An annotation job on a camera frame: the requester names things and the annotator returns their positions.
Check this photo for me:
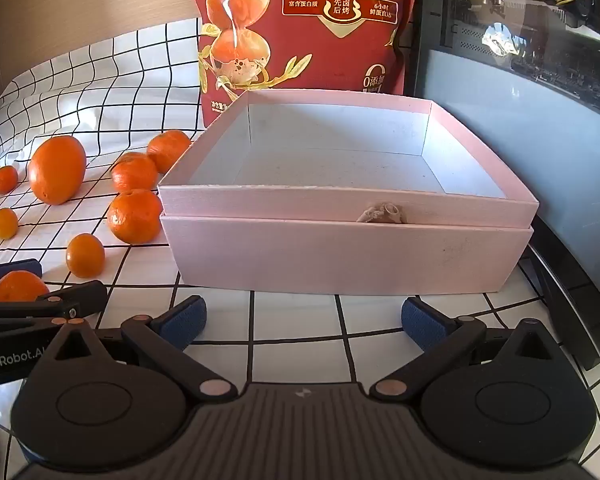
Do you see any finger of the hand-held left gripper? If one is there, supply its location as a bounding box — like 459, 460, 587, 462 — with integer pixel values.
0, 259, 43, 295
0, 280, 108, 318

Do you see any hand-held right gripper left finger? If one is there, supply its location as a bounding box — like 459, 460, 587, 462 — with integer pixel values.
47, 296, 238, 403

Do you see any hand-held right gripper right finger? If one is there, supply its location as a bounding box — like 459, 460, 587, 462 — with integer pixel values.
370, 296, 563, 403

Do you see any large orange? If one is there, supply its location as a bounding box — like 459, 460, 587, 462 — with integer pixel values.
28, 135, 87, 206

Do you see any pink cardboard box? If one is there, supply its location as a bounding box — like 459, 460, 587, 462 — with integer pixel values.
157, 89, 540, 296

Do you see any white black-checked tablecloth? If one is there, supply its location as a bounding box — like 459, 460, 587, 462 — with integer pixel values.
0, 17, 600, 480

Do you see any black glass-sided computer case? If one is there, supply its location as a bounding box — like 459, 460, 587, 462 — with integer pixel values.
412, 0, 600, 371

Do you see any red snack bag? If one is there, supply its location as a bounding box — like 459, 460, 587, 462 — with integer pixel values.
190, 0, 423, 128

